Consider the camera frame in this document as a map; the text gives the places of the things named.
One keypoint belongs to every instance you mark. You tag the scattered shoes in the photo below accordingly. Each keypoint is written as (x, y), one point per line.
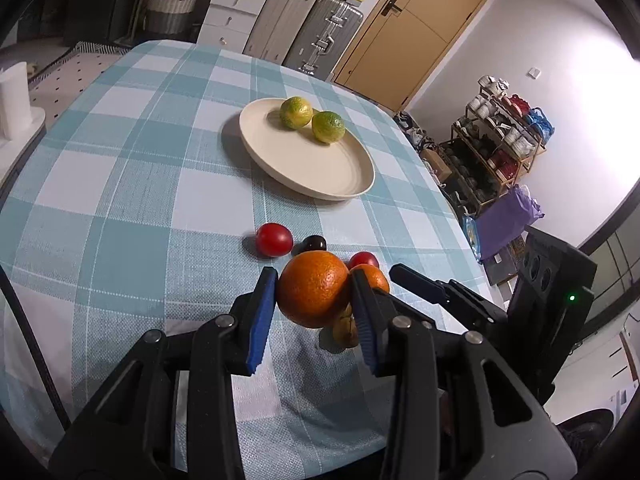
(410, 127)

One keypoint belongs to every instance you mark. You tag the blue white checked tablecloth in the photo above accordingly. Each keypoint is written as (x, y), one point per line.
(140, 185)

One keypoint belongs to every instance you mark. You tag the wooden door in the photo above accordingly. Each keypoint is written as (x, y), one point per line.
(425, 35)

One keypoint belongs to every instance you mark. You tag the dark patterned board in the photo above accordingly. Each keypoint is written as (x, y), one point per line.
(505, 265)

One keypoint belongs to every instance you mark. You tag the beige suitcase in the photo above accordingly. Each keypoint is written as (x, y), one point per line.
(280, 15)

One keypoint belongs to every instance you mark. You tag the green yellow citrus fruit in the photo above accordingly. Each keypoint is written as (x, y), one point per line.
(296, 112)
(328, 127)

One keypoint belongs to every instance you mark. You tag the cream round plate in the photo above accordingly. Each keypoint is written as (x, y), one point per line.
(300, 160)

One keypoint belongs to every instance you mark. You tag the orange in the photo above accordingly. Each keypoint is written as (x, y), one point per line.
(312, 287)
(375, 277)

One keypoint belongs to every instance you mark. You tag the white light switch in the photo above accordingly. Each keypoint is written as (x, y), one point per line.
(535, 73)

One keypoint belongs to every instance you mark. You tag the purple bag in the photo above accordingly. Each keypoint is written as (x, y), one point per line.
(505, 220)

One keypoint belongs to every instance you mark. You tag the blue patterned packet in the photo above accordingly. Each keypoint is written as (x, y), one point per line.
(472, 240)

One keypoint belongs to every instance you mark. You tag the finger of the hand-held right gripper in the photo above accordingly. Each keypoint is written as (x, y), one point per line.
(450, 295)

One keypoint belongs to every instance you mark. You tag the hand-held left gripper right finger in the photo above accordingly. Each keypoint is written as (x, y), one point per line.
(362, 320)

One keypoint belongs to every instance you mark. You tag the wooden shoe rack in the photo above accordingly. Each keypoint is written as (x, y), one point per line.
(495, 160)

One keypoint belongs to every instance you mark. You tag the white drawer cabinet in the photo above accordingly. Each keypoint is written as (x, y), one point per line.
(230, 15)

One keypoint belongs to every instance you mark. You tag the white plastic appliance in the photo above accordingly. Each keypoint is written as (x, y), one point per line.
(15, 105)

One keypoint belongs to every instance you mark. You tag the cardboard box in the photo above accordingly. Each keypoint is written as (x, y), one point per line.
(435, 162)

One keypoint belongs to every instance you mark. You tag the dark purple grape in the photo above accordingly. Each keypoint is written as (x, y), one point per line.
(314, 244)

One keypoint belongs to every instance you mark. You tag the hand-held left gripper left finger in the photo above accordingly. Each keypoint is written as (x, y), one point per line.
(262, 320)

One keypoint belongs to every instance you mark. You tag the woven laundry basket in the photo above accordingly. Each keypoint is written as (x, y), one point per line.
(170, 10)

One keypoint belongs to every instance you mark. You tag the red cherry tomato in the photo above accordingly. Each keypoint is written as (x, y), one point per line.
(274, 240)
(363, 260)

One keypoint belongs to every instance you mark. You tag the dotted floor rug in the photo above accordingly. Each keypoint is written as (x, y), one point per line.
(75, 75)

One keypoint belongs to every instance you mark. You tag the silver suitcase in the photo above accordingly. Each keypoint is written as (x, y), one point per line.
(325, 35)

